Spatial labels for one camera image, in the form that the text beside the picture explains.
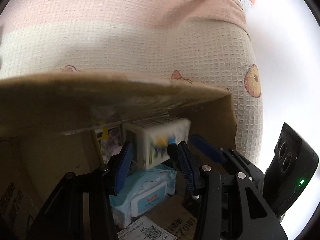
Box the blue wet wipes pack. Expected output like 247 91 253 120
110 164 177 229

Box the grey knit blanket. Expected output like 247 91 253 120
1 0 263 162

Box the colourful oil pastel box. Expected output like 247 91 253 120
94 126 123 164

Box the brown cardboard box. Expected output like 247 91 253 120
1 72 236 239

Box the panda picture small box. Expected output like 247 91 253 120
122 115 191 170

